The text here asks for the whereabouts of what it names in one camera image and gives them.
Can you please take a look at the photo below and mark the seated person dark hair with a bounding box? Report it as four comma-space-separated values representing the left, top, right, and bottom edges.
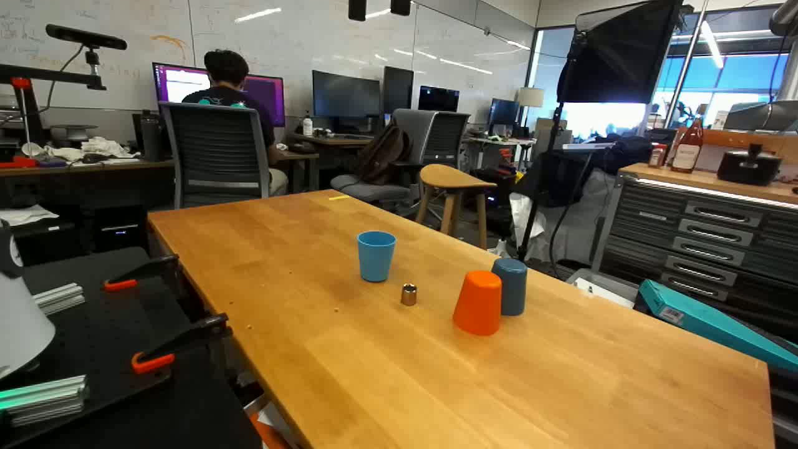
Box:
183, 50, 290, 196

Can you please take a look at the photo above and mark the orange upside-down plastic cup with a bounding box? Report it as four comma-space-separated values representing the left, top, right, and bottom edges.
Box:
451, 270, 501, 337

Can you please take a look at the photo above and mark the black clamp orange handle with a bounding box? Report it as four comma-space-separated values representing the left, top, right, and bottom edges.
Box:
102, 257, 178, 291
129, 313, 229, 376

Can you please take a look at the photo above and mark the dark computer monitor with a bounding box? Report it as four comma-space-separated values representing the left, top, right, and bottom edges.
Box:
312, 69, 382, 125

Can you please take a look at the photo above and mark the dark blue upside-down cup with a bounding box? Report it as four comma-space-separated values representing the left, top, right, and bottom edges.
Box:
491, 260, 527, 316

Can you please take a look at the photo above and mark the small silver cylinder object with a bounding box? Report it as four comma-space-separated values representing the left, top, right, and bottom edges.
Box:
401, 284, 420, 307

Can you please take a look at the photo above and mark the grey drawer cabinet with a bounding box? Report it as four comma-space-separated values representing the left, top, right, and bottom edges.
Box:
597, 164, 798, 335

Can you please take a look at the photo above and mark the light blue plastic cup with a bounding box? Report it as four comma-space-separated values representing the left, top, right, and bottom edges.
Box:
357, 232, 397, 281

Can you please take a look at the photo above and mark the grey mesh office chair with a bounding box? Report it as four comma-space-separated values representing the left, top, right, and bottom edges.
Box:
163, 101, 270, 210

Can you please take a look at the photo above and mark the wooden stool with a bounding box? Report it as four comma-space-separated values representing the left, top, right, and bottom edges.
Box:
417, 161, 494, 246

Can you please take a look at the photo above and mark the purple-lit computer monitor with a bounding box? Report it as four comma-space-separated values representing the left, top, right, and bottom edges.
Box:
153, 63, 286, 128

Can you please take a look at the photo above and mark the black softbox studio light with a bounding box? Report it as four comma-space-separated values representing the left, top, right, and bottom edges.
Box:
555, 0, 684, 101

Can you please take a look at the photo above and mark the black camera on stand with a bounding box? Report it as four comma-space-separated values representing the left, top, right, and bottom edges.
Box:
46, 25, 128, 50

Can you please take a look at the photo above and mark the teal case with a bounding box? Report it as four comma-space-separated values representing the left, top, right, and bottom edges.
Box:
638, 280, 798, 375

